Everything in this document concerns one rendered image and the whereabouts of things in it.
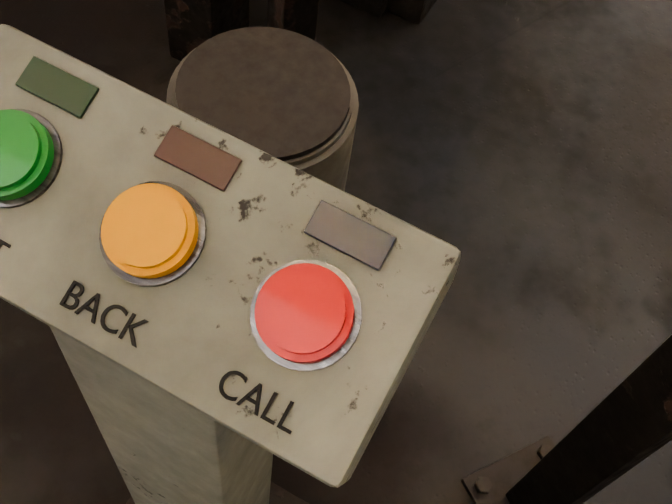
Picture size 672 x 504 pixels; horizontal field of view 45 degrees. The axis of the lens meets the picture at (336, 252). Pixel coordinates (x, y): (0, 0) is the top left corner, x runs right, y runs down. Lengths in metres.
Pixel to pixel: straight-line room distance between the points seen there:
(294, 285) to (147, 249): 0.06
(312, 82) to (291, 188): 0.18
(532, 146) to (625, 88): 0.21
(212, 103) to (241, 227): 0.17
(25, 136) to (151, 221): 0.07
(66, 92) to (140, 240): 0.08
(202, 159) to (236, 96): 0.15
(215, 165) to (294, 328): 0.08
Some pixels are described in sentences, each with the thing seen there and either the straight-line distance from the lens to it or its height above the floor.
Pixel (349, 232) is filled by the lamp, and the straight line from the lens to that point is 0.33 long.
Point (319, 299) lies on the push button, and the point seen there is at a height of 0.61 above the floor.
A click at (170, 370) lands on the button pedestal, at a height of 0.58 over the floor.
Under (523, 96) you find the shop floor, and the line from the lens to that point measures 1.28.
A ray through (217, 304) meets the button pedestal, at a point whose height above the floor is 0.60.
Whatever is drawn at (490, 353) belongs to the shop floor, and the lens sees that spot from 1.02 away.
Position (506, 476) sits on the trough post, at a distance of 0.96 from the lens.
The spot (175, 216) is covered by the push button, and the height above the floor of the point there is 0.61.
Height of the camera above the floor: 0.90
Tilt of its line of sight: 58 degrees down
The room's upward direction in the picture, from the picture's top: 10 degrees clockwise
